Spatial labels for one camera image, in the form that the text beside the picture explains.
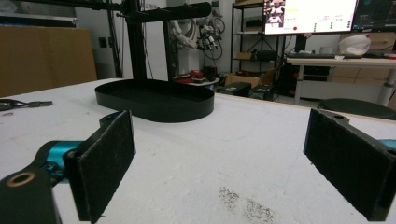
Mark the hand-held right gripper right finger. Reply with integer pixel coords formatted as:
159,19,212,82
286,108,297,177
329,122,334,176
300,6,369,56
303,107,396,222

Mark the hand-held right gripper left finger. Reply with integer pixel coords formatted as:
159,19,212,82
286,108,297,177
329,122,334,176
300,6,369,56
63,109,136,224

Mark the black round stool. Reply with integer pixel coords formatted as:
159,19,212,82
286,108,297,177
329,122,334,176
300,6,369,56
317,98,396,121

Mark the black stand with oval tray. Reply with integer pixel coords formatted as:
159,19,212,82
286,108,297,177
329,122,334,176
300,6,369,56
94,0,216,123

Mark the dark metal tool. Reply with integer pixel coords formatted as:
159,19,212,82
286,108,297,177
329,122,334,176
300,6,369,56
0,98,54,112

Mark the light wooden desk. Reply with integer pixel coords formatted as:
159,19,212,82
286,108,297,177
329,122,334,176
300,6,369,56
285,57,396,107

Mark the black box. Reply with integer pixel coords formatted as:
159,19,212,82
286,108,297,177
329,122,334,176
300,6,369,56
216,81,252,98
248,84,276,102

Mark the black keyboard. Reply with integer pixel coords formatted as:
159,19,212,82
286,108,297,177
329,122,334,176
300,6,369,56
285,52,364,60

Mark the white helmet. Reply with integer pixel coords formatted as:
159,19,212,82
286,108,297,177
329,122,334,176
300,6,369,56
338,33,372,57

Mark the large brown cardboard board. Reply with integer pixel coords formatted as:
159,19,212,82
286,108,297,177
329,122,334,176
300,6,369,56
0,24,98,98

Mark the small round table with clutter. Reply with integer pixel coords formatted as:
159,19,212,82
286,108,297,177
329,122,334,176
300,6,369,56
173,69,220,91

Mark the open cardboard box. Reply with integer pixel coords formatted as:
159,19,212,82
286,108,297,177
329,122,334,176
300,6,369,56
223,70,278,90

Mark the bright computer monitor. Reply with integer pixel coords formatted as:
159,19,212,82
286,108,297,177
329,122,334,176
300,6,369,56
262,0,359,35

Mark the dark computer monitor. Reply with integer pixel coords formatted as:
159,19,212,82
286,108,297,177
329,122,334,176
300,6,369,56
351,0,396,33

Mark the black metal shelf rack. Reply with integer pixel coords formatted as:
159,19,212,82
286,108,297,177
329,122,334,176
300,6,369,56
230,0,288,79

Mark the white robot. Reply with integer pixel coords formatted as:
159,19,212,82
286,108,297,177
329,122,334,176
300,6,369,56
169,14,226,61

